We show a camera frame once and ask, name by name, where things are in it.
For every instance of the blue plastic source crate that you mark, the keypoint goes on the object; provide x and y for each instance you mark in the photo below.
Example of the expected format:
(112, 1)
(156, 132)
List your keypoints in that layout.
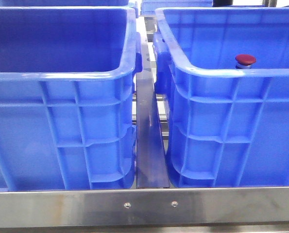
(66, 92)

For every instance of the red push button front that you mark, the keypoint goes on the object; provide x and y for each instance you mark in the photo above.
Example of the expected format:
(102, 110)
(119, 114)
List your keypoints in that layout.
(245, 61)

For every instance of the blue plastic target crate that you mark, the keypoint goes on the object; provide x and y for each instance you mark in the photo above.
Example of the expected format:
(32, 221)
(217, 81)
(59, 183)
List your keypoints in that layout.
(228, 127)

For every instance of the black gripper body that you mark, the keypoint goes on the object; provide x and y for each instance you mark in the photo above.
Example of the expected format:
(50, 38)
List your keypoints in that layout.
(222, 3)

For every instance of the stainless steel front rail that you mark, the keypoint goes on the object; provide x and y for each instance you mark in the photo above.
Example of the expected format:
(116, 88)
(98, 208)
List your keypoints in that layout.
(170, 206)

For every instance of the small blue background crate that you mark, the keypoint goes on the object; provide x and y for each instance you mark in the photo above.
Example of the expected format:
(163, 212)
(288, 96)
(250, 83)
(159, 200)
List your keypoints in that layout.
(148, 7)

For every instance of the blue crate behind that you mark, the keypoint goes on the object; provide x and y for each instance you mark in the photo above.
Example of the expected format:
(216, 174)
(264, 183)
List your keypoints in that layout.
(18, 3)

